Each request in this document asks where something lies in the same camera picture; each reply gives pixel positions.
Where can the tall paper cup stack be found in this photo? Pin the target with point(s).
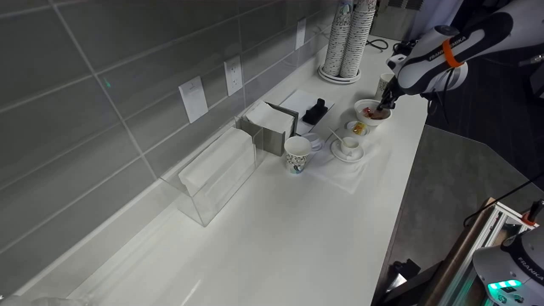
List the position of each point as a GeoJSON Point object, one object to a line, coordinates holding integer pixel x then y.
{"type": "Point", "coordinates": [357, 36]}

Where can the white light switch plate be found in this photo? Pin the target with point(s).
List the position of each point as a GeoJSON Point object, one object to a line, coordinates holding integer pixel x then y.
{"type": "Point", "coordinates": [194, 99]}

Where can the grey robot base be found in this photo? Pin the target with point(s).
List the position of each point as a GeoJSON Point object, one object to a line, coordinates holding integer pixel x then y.
{"type": "Point", "coordinates": [500, 262]}

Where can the white plate with small cup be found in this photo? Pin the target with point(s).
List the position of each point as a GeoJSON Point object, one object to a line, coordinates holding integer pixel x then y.
{"type": "Point", "coordinates": [347, 148]}

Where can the grey napkin holder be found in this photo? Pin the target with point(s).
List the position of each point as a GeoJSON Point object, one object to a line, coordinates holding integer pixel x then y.
{"type": "Point", "coordinates": [269, 124]}

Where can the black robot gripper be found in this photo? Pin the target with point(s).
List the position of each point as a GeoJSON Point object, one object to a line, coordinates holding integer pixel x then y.
{"type": "Point", "coordinates": [391, 93]}

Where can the brown sachet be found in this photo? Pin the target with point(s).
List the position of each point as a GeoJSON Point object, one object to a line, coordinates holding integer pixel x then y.
{"type": "Point", "coordinates": [376, 112]}

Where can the white wall outlet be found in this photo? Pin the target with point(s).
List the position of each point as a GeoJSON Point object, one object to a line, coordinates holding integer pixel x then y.
{"type": "Point", "coordinates": [301, 34]}

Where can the clear acrylic napkin box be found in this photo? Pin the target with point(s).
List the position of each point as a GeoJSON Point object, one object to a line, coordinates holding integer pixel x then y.
{"type": "Point", "coordinates": [208, 180]}

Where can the black small holder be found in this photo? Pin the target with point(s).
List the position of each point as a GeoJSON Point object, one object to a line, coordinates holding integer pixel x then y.
{"type": "Point", "coordinates": [315, 112]}

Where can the white round cup tray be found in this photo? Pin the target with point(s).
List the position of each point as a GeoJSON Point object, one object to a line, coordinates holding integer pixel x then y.
{"type": "Point", "coordinates": [337, 78]}

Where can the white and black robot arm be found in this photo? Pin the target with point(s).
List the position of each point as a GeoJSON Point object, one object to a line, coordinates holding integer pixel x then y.
{"type": "Point", "coordinates": [437, 61]}

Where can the white bowl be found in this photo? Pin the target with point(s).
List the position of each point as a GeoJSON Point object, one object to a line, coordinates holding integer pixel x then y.
{"type": "Point", "coordinates": [363, 104]}

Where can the patterned ceramic mug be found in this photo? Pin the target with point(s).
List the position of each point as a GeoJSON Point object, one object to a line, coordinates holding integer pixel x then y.
{"type": "Point", "coordinates": [296, 153]}

